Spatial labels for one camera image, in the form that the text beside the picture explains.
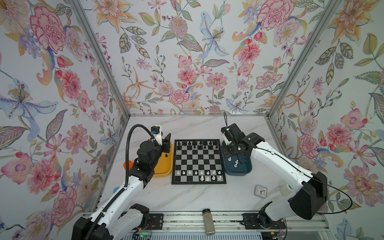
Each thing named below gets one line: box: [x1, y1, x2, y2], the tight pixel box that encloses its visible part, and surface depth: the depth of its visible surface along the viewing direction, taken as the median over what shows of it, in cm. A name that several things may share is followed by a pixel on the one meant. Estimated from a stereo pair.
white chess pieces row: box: [176, 170, 222, 182], surface depth 90 cm
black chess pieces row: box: [177, 140, 219, 150], surface depth 103 cm
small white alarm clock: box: [254, 184, 268, 199], surface depth 84 cm
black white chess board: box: [171, 139, 227, 185], surface depth 95 cm
